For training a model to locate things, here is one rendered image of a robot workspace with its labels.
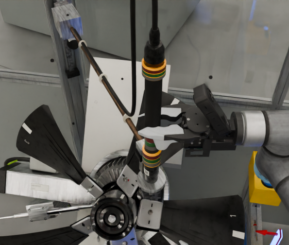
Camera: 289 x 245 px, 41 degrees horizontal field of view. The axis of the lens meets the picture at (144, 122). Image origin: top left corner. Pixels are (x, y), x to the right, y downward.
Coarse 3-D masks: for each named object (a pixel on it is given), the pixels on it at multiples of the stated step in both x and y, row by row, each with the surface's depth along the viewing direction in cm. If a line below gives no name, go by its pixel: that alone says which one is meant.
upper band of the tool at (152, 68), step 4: (164, 60) 68; (144, 64) 70; (148, 64) 71; (160, 64) 71; (164, 64) 68; (148, 68) 67; (152, 68) 67; (156, 68) 67; (160, 68) 67; (160, 76) 68
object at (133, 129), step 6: (72, 30) 122; (78, 42) 118; (90, 60) 112; (96, 72) 108; (108, 90) 103; (114, 102) 100; (120, 108) 98; (126, 120) 96; (132, 126) 94; (138, 138) 91
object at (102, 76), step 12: (132, 0) 68; (156, 0) 59; (132, 12) 69; (156, 12) 61; (132, 24) 71; (156, 24) 62; (132, 36) 73; (84, 48) 114; (132, 48) 75; (132, 60) 77; (132, 72) 80; (108, 84) 103; (132, 84) 82; (132, 96) 85; (132, 108) 88
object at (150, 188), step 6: (138, 144) 90; (138, 150) 91; (138, 156) 90; (138, 174) 95; (144, 174) 95; (162, 174) 95; (138, 180) 93; (144, 180) 93; (162, 180) 93; (138, 186) 94; (144, 186) 92; (150, 186) 92; (156, 186) 92; (162, 186) 92; (150, 192) 92
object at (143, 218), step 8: (144, 200) 109; (152, 200) 109; (144, 208) 107; (152, 208) 108; (160, 208) 108; (144, 216) 105; (152, 216) 106; (160, 216) 106; (144, 224) 104; (152, 224) 104
